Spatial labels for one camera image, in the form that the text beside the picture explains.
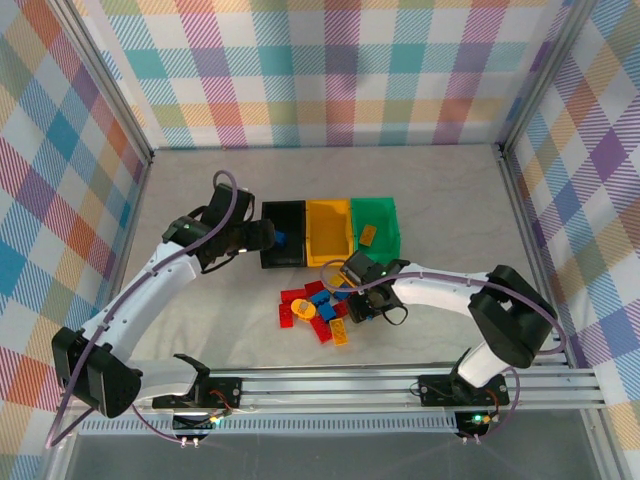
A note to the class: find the blue lego brick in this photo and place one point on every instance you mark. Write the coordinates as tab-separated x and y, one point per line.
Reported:
327	313
342	294
282	240
320	298

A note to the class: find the yellow lego plate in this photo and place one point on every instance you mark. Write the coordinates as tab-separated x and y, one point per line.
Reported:
340	332
369	235

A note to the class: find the orange round lego piece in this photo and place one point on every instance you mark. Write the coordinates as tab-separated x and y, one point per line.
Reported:
303	310

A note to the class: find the red lego plate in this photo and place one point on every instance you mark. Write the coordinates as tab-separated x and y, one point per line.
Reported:
286	316

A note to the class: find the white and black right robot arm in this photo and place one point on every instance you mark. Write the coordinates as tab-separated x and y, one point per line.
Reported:
440	290

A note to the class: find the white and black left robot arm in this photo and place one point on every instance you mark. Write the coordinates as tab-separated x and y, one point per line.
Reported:
135	305

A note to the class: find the black plastic bin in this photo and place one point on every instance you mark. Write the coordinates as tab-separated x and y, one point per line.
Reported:
295	214

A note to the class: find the yellow plastic bin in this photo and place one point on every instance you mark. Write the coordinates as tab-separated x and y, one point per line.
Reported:
327	230

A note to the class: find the green plastic bin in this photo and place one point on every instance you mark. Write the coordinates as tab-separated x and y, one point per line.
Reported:
386	219

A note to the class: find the right controller board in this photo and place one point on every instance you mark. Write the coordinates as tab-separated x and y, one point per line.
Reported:
472	422

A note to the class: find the controller board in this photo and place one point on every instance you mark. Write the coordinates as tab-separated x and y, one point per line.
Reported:
192	424
472	422

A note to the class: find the left controller board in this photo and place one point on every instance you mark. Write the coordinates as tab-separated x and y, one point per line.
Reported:
192	424

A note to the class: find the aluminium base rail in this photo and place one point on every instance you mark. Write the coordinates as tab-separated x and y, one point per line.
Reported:
325	390

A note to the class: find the aluminium side rail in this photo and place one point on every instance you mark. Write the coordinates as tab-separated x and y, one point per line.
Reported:
530	225

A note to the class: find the aluminium frame post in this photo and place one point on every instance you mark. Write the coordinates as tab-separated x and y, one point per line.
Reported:
546	75
106	80

